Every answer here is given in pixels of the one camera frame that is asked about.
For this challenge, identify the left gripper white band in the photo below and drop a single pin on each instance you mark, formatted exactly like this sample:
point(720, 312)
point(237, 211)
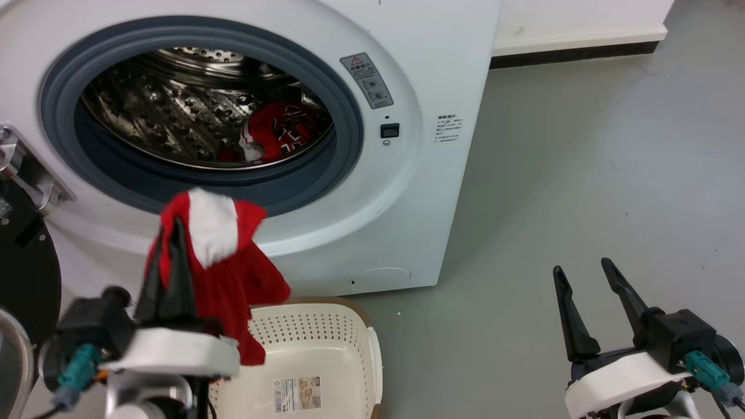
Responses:
point(174, 352)

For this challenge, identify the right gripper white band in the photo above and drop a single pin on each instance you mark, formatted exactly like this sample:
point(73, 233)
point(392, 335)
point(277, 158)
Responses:
point(617, 378)

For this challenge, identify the red and white garment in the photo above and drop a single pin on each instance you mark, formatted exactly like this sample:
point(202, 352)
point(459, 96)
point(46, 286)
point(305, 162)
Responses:
point(233, 279)

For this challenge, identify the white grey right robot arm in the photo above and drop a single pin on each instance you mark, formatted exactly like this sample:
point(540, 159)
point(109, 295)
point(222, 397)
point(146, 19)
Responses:
point(657, 407)

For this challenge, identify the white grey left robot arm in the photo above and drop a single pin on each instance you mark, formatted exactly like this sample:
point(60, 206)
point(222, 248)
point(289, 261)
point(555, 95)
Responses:
point(145, 398)

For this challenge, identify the steel washing machine drum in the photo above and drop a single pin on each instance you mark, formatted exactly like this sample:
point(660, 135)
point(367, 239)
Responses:
point(163, 116)

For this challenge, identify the cream perforated laundry basket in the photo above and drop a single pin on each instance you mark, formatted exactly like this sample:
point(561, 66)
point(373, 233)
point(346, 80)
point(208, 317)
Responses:
point(326, 349)

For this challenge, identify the white front-load washing machine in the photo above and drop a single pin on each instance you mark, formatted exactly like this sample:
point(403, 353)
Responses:
point(407, 203)

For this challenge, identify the black round washer door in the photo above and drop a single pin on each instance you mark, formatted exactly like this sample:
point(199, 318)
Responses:
point(23, 267)

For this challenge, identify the paper label with barcode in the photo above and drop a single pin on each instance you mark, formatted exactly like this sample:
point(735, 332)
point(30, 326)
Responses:
point(297, 394)

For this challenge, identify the metal door hinge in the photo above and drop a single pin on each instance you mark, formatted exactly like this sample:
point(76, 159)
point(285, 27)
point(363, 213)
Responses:
point(35, 174)

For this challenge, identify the red black patterned garment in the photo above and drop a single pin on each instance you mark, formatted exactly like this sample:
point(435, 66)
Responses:
point(273, 125)

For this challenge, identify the round white filter cover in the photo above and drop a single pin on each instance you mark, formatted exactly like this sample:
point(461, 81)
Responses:
point(381, 278)

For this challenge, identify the small printed text sticker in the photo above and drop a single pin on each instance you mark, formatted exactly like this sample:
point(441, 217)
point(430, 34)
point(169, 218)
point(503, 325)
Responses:
point(447, 128)

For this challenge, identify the grey rubber door gasket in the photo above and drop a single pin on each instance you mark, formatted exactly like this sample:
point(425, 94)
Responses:
point(348, 116)

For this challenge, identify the black door latch slot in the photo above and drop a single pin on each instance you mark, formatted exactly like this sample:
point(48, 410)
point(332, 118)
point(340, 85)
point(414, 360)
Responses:
point(390, 130)

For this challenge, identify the grey warning sticker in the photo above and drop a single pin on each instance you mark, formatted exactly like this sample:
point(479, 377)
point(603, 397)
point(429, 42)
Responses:
point(368, 81)

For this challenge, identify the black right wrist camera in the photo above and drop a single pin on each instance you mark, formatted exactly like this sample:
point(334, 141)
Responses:
point(678, 337)

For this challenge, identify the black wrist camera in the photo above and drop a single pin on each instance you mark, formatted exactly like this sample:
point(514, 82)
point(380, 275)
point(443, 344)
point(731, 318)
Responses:
point(678, 337)
point(96, 326)

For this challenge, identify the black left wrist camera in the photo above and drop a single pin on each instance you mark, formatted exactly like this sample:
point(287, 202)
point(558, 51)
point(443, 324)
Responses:
point(96, 326)

